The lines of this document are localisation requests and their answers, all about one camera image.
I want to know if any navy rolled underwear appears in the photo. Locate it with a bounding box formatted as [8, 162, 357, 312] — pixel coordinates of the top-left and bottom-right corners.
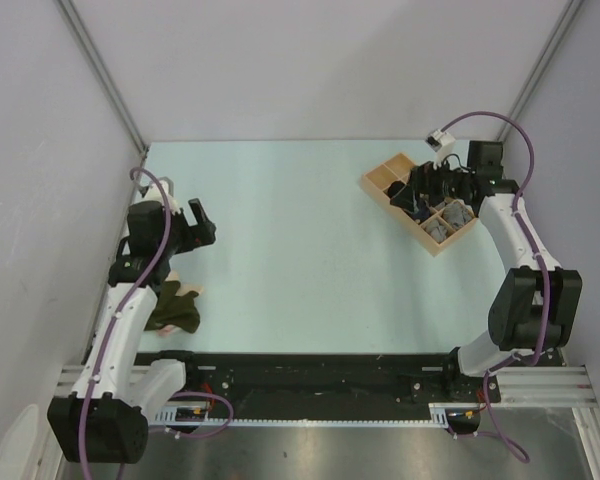
[411, 203, 431, 223]

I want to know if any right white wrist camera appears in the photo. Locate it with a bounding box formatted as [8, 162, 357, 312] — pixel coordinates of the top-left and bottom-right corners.
[425, 129, 455, 165]

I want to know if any grey rolled underwear back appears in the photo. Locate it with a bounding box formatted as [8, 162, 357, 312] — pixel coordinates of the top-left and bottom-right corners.
[442, 203, 473, 230]

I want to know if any grey beige underwear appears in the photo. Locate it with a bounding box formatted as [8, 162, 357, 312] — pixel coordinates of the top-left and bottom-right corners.
[437, 198, 462, 210]

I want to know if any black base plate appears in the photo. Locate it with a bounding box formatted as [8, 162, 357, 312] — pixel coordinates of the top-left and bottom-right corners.
[135, 350, 474, 420]

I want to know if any wooden compartment box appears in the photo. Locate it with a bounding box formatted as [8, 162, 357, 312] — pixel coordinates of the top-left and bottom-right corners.
[360, 153, 477, 256]

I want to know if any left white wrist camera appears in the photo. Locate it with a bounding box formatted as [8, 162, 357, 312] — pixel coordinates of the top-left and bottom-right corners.
[140, 177, 181, 214]

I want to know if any aluminium front rail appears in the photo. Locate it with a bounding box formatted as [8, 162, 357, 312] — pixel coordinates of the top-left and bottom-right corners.
[54, 365, 594, 406]

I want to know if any grey rolled underwear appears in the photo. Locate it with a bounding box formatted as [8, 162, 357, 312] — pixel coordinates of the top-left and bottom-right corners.
[442, 203, 473, 230]
[424, 219, 455, 244]

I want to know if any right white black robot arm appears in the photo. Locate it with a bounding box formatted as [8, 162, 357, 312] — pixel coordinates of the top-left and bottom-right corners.
[389, 132, 583, 401]

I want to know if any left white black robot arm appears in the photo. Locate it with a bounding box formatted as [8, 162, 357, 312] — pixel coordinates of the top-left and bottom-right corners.
[47, 198, 216, 464]

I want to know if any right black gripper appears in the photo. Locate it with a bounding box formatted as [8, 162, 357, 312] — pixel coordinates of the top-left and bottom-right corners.
[391, 152, 475, 214]

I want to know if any right aluminium frame post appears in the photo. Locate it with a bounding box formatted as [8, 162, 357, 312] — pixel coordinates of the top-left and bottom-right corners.
[507, 0, 587, 123]

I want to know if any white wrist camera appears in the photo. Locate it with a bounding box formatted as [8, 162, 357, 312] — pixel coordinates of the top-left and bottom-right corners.
[140, 177, 181, 214]
[425, 129, 455, 165]

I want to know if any black rolled underwear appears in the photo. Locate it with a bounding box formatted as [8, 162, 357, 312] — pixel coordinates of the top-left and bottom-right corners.
[386, 181, 405, 198]

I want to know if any slotted cable duct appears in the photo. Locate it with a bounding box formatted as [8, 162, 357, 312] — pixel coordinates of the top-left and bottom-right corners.
[149, 402, 486, 428]

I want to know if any aluminium frame post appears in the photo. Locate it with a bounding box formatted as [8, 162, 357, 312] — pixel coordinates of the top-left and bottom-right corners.
[53, 0, 148, 159]
[507, 0, 587, 123]

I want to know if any left aluminium frame post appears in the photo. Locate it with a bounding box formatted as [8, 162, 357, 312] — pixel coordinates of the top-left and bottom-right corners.
[53, 0, 148, 159]

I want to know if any grey rolled underwear front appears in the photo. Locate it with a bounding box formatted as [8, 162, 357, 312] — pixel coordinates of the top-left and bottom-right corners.
[424, 219, 455, 244]

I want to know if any olive green underwear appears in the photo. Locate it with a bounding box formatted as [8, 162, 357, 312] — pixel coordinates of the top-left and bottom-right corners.
[147, 280, 202, 335]

